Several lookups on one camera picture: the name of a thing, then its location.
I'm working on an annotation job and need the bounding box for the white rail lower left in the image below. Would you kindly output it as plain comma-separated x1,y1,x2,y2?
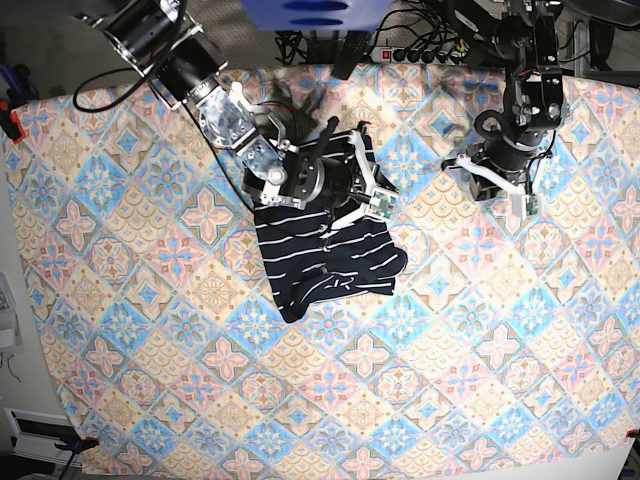
4,407,76,465

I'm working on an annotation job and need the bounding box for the orange black clamp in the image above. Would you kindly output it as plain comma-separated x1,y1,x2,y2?
1,64,26,144
54,436,100,467

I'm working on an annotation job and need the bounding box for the orange black clamp upper left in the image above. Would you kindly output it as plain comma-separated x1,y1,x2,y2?
1,64,26,144

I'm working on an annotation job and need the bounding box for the blue box overhead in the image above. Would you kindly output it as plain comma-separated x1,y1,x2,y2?
240,0,391,31

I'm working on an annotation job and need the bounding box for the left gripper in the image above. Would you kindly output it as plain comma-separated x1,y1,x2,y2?
467,132,543,201

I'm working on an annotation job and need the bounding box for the white labelled power strip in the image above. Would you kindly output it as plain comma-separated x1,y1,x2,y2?
369,44,468,65

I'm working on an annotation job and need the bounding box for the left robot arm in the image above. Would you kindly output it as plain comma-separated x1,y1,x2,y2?
468,1,568,201

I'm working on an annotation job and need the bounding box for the black remote control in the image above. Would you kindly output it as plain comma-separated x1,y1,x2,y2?
331,30,372,81

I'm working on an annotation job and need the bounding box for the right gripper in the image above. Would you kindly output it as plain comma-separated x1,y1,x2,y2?
257,153,363,210

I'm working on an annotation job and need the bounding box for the tangle of black cables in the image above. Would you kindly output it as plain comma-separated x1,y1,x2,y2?
273,0,501,67

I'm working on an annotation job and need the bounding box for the orange black clamp lower left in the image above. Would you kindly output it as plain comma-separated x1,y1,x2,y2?
54,436,100,467

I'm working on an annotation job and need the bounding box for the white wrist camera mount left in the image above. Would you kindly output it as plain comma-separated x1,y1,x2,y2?
440,154,541,220

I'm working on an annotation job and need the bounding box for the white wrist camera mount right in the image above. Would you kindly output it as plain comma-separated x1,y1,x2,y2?
329,130,400,232

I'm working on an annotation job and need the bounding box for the navy white striped T-shirt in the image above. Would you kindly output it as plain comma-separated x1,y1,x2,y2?
254,200,408,323

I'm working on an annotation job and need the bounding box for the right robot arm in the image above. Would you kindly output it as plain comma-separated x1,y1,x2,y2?
103,1,375,212

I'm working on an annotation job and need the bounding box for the patterned pastel tablecloth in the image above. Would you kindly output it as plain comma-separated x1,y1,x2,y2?
1,66,639,479

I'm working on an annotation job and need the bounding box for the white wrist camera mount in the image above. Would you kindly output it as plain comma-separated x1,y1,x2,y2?
440,154,541,220
329,130,400,232

